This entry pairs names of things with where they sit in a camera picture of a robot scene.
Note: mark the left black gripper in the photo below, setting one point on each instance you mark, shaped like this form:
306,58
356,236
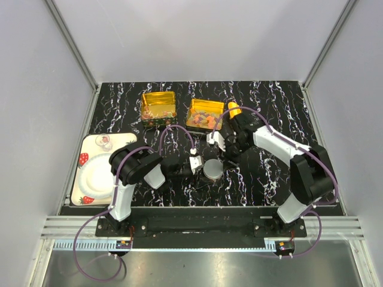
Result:
191,174

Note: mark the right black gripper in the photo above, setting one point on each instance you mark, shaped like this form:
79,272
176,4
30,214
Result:
227,155

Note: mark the white jar lid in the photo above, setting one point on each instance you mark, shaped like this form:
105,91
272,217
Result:
213,167

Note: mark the yellow plastic scoop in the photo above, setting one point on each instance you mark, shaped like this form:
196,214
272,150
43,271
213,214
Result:
234,109

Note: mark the gold tin with gummies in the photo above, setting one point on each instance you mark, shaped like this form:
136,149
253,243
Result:
205,114

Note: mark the gold tin with lollipops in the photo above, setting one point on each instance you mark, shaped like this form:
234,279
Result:
158,108

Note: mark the clear plastic jar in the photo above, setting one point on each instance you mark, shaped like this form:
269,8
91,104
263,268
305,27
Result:
214,179

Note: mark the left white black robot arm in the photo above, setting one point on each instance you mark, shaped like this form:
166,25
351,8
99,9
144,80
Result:
137,162

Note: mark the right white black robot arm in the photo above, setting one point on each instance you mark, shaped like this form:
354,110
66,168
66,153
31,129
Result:
311,172

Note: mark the black marble pattern mat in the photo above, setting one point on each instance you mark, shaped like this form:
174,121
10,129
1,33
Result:
260,179

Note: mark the small clear cup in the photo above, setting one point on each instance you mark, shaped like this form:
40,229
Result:
104,142

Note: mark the white paper plate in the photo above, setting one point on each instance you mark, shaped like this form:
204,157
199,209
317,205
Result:
95,179

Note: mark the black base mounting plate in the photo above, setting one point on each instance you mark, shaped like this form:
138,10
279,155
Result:
193,230

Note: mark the strawberry pattern tray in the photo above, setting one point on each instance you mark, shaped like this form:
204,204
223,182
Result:
88,150

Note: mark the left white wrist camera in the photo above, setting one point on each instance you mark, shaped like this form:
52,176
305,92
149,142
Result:
196,161

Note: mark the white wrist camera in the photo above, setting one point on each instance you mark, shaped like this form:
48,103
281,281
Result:
196,161
216,139

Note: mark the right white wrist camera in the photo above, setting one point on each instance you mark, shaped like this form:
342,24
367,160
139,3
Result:
216,139

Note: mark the aluminium rail base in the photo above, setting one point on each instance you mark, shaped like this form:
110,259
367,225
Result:
334,228

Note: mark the left aluminium frame post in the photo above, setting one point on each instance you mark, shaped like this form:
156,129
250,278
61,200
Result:
63,27

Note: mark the aluminium frame post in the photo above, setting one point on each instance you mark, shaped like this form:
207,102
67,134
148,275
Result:
332,37
63,27

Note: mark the right aluminium frame post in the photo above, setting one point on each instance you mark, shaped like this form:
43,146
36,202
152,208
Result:
332,37

